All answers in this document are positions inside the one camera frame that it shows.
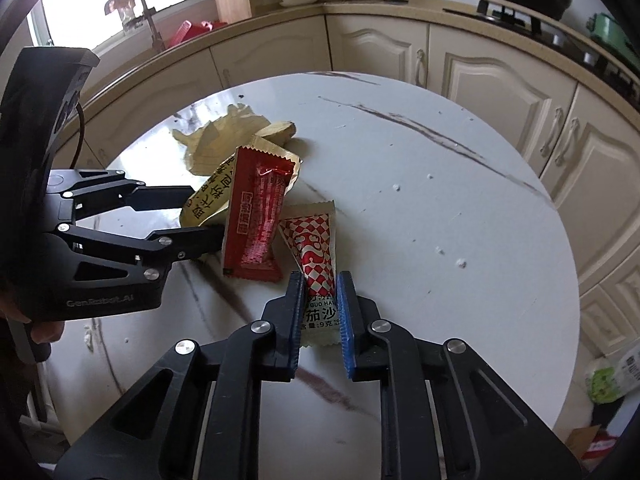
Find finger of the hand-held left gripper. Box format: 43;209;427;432
44;224;224;287
46;169;197;222

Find person's left hand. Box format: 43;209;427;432
0;304;66;362

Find red sauce packet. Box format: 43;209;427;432
221;145;296;283

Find cream kitchen base cabinets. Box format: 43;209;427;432
75;2;640;361

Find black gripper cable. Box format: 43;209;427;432
70;102;87;172

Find windowsill ornament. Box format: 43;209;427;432
104;0;166;52

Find black gas stove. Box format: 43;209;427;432
442;0;640;106

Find red white checkered packet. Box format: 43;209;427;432
277;200;346;348

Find crumpled beige wrapper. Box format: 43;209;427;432
171;103;299;176

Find yellow seasoning packet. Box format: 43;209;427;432
179;135;302;228

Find white green plastic bag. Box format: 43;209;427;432
585;342;640;406

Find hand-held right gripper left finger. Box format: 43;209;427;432
52;270;307;480

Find green pot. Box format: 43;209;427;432
587;12;640;73

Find brown cardboard box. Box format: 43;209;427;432
567;425;608;463

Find red plastic containers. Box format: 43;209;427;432
165;20;228;51

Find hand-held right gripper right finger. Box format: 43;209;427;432
336;270;583;480

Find round white marble table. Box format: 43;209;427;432
42;71;583;480

